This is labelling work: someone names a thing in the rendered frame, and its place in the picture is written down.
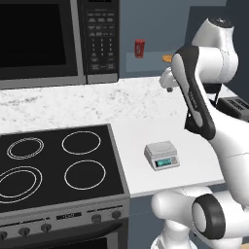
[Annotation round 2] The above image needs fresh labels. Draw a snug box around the blue-grey open cabinet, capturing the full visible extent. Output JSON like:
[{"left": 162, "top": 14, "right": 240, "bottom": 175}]
[{"left": 118, "top": 0, "right": 228, "bottom": 80}]

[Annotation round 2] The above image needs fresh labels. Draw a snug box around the black microwave door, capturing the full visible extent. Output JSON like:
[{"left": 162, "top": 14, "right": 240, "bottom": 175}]
[{"left": 0, "top": 0, "right": 88, "bottom": 90}]

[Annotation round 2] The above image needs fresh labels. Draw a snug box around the dark blue cabinet door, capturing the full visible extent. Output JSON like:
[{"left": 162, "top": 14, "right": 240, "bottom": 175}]
[{"left": 184, "top": 0, "right": 249, "bottom": 95}]

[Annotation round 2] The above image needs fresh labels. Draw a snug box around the grey digital scale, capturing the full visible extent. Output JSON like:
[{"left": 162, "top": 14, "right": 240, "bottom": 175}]
[{"left": 143, "top": 139, "right": 181, "bottom": 172}]

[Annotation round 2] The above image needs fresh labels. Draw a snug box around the black electric stove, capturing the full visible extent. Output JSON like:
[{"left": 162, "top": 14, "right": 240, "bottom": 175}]
[{"left": 0, "top": 123, "right": 131, "bottom": 249}]

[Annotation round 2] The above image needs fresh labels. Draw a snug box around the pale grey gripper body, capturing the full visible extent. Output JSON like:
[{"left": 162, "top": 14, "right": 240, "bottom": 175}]
[{"left": 159, "top": 66, "right": 180, "bottom": 90}]

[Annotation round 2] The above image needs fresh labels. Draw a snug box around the red wrapped bar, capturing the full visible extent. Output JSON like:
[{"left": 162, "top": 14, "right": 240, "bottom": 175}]
[{"left": 134, "top": 38, "right": 147, "bottom": 59}]

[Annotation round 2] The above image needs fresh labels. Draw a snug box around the black and steel microwave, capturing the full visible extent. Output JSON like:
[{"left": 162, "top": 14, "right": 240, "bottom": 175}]
[{"left": 0, "top": 0, "right": 121, "bottom": 90}]

